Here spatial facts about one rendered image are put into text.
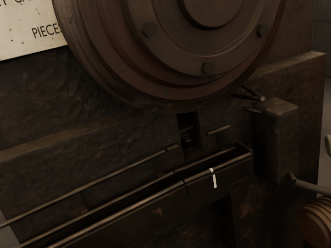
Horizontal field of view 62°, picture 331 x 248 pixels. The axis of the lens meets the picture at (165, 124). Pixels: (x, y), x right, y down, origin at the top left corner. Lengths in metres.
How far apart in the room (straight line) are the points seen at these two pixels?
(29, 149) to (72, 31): 0.29
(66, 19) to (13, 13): 0.16
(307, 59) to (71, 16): 0.67
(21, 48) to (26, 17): 0.06
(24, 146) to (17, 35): 0.24
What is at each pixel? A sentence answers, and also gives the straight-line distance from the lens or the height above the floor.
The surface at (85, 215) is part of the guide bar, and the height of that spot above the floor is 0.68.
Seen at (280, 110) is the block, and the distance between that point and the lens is 0.77.
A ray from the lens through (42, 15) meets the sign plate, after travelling 0.63.
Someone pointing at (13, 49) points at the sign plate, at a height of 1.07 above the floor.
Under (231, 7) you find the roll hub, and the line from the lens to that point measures 0.50.
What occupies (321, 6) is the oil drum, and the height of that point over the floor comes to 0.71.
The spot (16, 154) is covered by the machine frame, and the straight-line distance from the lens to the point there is 0.68.
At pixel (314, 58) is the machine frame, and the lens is 0.94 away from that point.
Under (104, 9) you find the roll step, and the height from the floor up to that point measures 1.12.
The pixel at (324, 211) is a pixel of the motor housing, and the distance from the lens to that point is 0.87.
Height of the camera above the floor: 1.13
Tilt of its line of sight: 26 degrees down
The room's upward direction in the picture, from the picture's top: 11 degrees counter-clockwise
